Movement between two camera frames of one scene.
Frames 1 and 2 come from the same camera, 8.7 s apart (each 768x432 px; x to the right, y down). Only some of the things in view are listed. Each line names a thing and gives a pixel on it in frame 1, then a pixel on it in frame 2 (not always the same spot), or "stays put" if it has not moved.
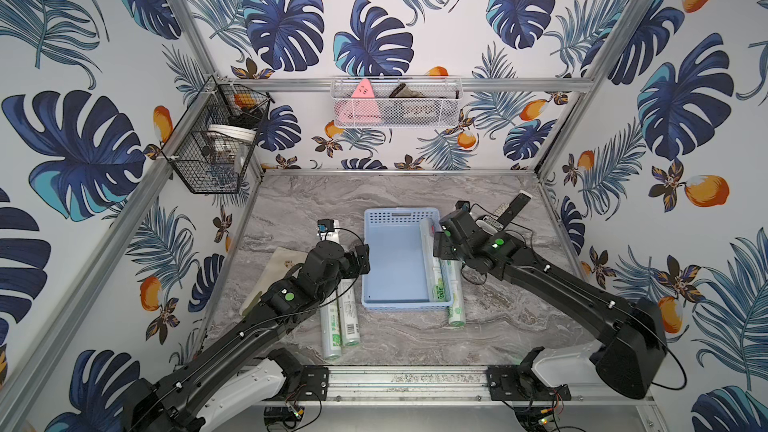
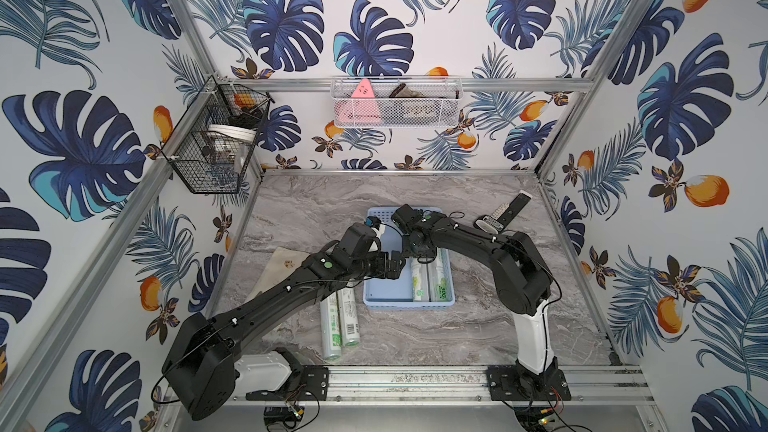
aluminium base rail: [443, 384] stays put
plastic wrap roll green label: [457, 312] to [416, 269]
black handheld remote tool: [504, 214] stays put
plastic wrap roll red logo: [441, 276] stays put
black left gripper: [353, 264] to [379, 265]
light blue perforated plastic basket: [397, 278] stays put
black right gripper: [441, 247] to [407, 252]
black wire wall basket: [211, 148] stays put
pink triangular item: [360, 108] stays put
